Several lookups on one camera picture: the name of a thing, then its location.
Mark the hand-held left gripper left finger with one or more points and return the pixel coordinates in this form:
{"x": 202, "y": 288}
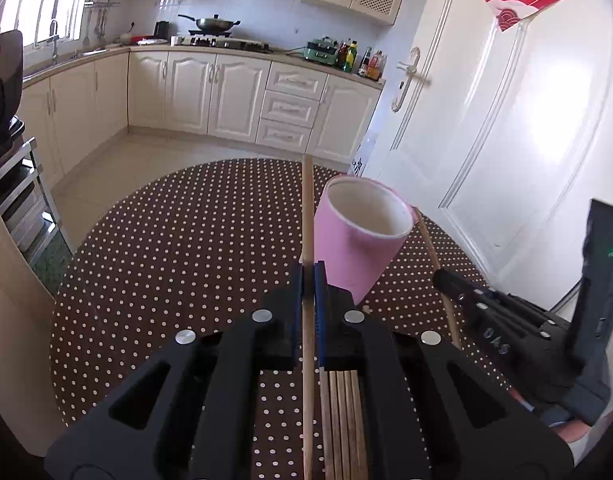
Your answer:
{"x": 299, "y": 310}

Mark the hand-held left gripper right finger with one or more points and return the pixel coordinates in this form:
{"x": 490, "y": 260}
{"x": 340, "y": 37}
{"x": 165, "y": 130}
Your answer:
{"x": 320, "y": 315}

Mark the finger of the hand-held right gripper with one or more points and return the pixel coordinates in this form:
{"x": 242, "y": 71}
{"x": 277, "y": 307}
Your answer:
{"x": 501, "y": 345}
{"x": 486, "y": 297}

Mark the pink cup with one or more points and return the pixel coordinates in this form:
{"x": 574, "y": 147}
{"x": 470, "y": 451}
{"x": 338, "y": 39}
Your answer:
{"x": 351, "y": 255}

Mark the light wooden chopstick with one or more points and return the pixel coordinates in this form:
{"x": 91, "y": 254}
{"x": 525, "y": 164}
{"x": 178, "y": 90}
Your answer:
{"x": 426, "y": 240}
{"x": 308, "y": 210}

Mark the pile of wooden chopsticks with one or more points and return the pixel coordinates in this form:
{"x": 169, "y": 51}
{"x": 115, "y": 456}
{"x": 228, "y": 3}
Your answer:
{"x": 341, "y": 425}

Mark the white printed bag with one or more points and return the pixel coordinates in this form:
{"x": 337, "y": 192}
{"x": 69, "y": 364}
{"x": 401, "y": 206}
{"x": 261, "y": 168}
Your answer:
{"x": 364, "y": 157}

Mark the white door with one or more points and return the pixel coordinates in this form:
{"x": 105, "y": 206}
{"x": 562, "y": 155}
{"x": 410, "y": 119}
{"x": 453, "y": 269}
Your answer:
{"x": 536, "y": 135}

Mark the cream cabinet drawer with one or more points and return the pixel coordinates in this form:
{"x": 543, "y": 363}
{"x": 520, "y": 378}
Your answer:
{"x": 284, "y": 136}
{"x": 290, "y": 109}
{"x": 296, "y": 80}

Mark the cream lower kitchen cabinets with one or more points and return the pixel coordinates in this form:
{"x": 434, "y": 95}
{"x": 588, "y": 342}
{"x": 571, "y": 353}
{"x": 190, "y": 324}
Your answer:
{"x": 186, "y": 90}

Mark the brown sauce bottle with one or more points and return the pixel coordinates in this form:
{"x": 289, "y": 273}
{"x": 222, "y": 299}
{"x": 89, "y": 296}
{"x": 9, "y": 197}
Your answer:
{"x": 378, "y": 66}

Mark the dark soy sauce bottle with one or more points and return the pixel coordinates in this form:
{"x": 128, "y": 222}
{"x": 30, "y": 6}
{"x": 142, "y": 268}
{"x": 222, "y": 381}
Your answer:
{"x": 365, "y": 62}

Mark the green yellow-capped bottle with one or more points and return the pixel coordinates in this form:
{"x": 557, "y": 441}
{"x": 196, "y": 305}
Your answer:
{"x": 351, "y": 57}

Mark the green tabletop appliance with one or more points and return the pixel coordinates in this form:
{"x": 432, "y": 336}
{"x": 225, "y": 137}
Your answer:
{"x": 320, "y": 52}

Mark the red sauce bottle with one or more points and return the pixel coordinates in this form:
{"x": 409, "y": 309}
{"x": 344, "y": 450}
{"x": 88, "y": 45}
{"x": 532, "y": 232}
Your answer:
{"x": 342, "y": 55}

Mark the gas stove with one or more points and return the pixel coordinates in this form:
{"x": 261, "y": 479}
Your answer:
{"x": 221, "y": 42}

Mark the cream curved cabinet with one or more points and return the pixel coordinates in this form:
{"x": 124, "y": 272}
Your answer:
{"x": 16, "y": 335}

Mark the steel wok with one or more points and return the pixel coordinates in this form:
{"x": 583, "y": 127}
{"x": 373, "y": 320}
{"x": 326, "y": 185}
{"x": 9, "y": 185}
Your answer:
{"x": 214, "y": 24}

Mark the metal shelf rack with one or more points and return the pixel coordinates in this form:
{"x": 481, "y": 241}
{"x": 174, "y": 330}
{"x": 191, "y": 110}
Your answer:
{"x": 21, "y": 195}

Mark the red tray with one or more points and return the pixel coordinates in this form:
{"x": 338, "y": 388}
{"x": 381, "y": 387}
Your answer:
{"x": 142, "y": 39}

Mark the steel faucet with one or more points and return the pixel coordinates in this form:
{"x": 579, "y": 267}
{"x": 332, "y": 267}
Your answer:
{"x": 54, "y": 40}

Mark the black air fryer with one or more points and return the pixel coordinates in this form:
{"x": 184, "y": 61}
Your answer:
{"x": 4, "y": 85}

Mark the wall utensil rack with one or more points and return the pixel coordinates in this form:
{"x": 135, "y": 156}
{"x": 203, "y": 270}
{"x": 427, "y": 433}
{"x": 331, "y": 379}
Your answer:
{"x": 100, "y": 15}

